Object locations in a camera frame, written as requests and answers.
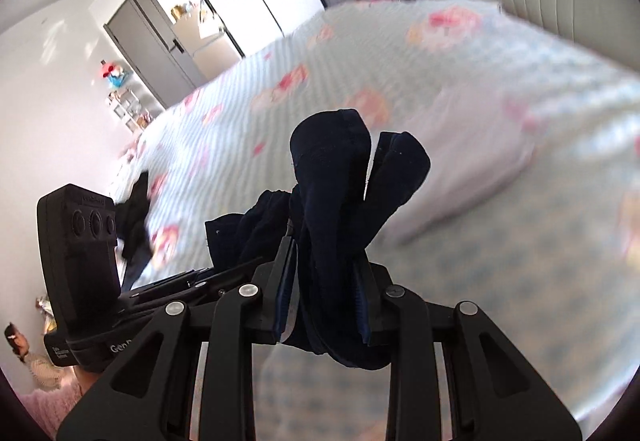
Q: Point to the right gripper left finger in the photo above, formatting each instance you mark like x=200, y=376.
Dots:
x=147, y=392

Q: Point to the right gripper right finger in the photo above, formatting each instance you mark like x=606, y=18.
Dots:
x=453, y=359

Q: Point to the navy blue garment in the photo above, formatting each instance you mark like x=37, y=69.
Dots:
x=347, y=187

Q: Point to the left hand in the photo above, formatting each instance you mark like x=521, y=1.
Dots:
x=86, y=379

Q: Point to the pink knit sleeve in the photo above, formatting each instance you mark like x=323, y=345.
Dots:
x=49, y=408

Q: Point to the black garment on pile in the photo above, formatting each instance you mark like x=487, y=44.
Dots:
x=130, y=216

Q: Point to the blue checkered cartoon blanket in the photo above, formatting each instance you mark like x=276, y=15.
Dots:
x=531, y=207

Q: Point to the red blue plush toy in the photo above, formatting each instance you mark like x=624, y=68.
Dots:
x=115, y=74

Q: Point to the grey door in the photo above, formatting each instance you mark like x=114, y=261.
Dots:
x=144, y=35

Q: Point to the white wall shelf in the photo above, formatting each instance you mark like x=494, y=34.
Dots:
x=129, y=110

